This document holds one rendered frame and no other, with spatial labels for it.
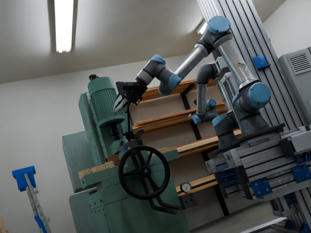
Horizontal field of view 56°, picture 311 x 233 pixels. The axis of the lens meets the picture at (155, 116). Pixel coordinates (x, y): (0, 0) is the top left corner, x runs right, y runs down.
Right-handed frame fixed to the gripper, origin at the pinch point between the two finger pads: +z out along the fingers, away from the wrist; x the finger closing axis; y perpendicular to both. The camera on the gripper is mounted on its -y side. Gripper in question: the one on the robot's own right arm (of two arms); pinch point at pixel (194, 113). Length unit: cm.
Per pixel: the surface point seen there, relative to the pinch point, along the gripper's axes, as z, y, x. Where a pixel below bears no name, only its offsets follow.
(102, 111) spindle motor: -57, -16, -92
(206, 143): 122, 27, 66
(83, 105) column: -32, -32, -97
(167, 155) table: -65, 27, -68
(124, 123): -32, -9, -75
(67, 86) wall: 176, -136, -68
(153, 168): -66, 31, -80
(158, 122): 130, -27, 17
